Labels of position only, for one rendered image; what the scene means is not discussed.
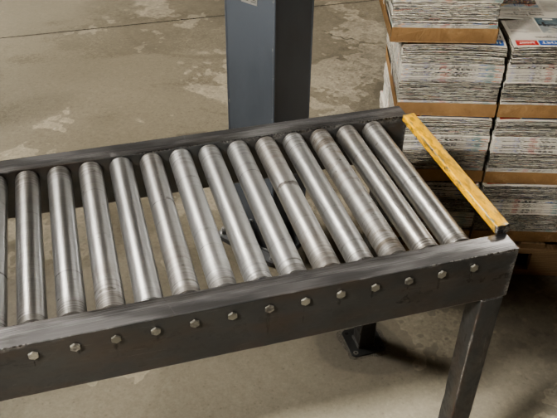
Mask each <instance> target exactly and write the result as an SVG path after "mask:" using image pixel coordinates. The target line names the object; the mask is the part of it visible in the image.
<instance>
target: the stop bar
mask: <svg viewBox="0 0 557 418"><path fill-rule="evenodd" d="M402 121H403V122H404V123H405V125H406V126H407V127H408V128H409V130H410V131H411V132H412V133H413V134H414V136H415V137H416V138H417V140H418V141H420V142H421V144H422V145H423V146H424V148H425V149H426V150H427V151H428V152H429V154H430V155H431V156H432V157H433V159H434V160H435V161H436V163H437V164H438V165H439V166H440V167H441V168H442V170H443V171H444V172H445V173H446V174H447V175H448V177H449V178H450V179H451V180H452V182H453V183H454V184H455V186H456V187H457V188H458V189H459V191H460V192H461V193H462V194H463V195H464V196H465V197H466V198H467V200H468V201H469V202H470V203H471V205H472V206H473V207H474V209H475V210H476V211H477V212H478V214H479V215H480V216H481V217H482V219H483V220H484V221H485V222H486V223H487V224H488V225H489V226H490V228H491V229H492V230H493V232H494V233H495V234H501V233H505V232H508V231H509V229H510V224H509V223H508V221H507V220H506V219H505V218H504V217H503V216H502V214H501V213H500V212H499V211H498V210H497V209H496V208H495V207H494V206H493V205H492V203H491V202H490V201H489V200H488V199H487V197H486V196H485V195H484V194H483V193H482V191H481V190H480V189H479V188H478V187H477V185H476V184H475V183H474V182H473V181H472V179H471V178H470V177H469V176H468V175H467V174H466V173H465V172H464V171H463V170H462V168H461V167H460V166H459V165H458V164H457V162H456V161H455V160H454V159H453V158H452V156H451V155H450V154H449V153H448V152H447V150H446V149H445V148H444V147H443V146H442V144H441V143H440V142H439V141H438V140H437V139H436V138H435V137H434V136H433V135H432V134H431V132H430V131H429V130H428V129H427V128H426V126H425V125H424V124H423V123H422V122H421V120H420V119H419V118H418V117H417V116H416V114H415V113H409V114H403V118H402Z"/></svg>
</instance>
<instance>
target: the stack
mask: <svg viewBox="0 0 557 418"><path fill-rule="evenodd" d="M498 19H499V20H498V26H499V28H500V30H499V32H498V36H497V39H496V44H486V43H432V42H390V39H389V35H388V33H387V37H386V40H387V42H386V43H387V47H388V48H387V49H388V56H389V61H390V67H391V72H392V76H393V82H394V87H395V94H396V99H397V102H415V103H455V104H483V105H495V104H496V102H497V100H498V102H499V106H500V105H557V0H504V1H503V2H502V4H501V11H500V15H499V17H498ZM384 80H385V83H384V89H383V90H381V91H380V108H387V107H393V106H394V101H393V96H392V91H391V86H390V78H389V72H388V67H387V63H386V62H385V69H384ZM416 116H417V117H418V118H419V119H420V120H421V122H422V123H423V124H424V125H425V126H426V128H427V129H428V130H429V131H430V132H431V134H432V135H433V136H434V137H435V138H436V139H437V140H438V141H439V142H440V143H441V144H442V146H443V147H444V148H445V149H446V150H447V152H448V153H449V154H450V155H451V156H452V158H453V159H454V160H455V161H456V162H457V164H458V165H459V166H460V167H461V168H462V170H479V171H482V168H484V170H485V173H486V172H512V173H557V119H539V118H504V117H497V116H496V114H495V117H494V118H492V117H462V116H431V115H416ZM402 153H403V154H404V155H405V157H406V158H407V159H408V160H409V161H410V163H411V164H412V165H413V166H414V168H415V169H442V168H441V167H440V166H439V165H438V164H437V163H436V161H435V160H434V159H433V157H432V156H431V155H430V154H429V152H428V151H427V150H426V149H425V148H424V146H423V145H422V144H421V142H420V141H418V139H417V138H416V137H415V136H414V134H413V133H412V132H411V131H410V130H409V128H408V127H407V126H406V127H405V133H404V145H403V151H402ZM485 173H484V177H485ZM425 182H426V183H427V185H428V186H429V187H430V189H431V190H432V191H433V193H434V194H435V195H436V197H437V198H438V199H439V200H440V201H441V203H442V204H443V205H444V207H445V208H446V209H447V211H448V212H449V214H450V215H451V216H452V217H453V219H454V220H455V221H456V222H457V224H458V225H459V226H460V227H461V229H462V230H469V226H471V227H472V230H474V231H492V229H491V228H490V226H489V225H488V224H487V223H486V222H485V221H484V220H483V219H482V217H481V216H480V215H479V214H478V212H477V211H476V210H475V209H474V207H473V206H472V205H471V203H470V202H469V201H468V200H467V198H466V197H465V196H464V195H463V194H462V193H461V192H460V191H459V189H458V188H457V187H456V186H455V184H454V183H453V182H451V181H425ZM474 183H475V184H476V185H477V187H478V188H479V189H480V190H481V191H482V193H483V194H484V195H485V196H486V197H487V199H488V200H489V201H490V202H491V203H492V205H493V206H494V207H495V208H496V209H497V210H498V211H499V212H500V213H501V214H502V216H503V217H504V218H505V219H506V220H507V221H508V223H509V224H510V229H509V231H541V232H557V185H547V184H518V183H489V182H482V181H481V182H474ZM513 242H514V243H515V244H516V245H517V247H518V248H519V251H518V253H521V254H529V255H528V258H527V261H526V264H525V265H515V266H514V269H513V272H512V274H513V275H553V276H557V245H551V244H550V242H540V241H513Z"/></svg>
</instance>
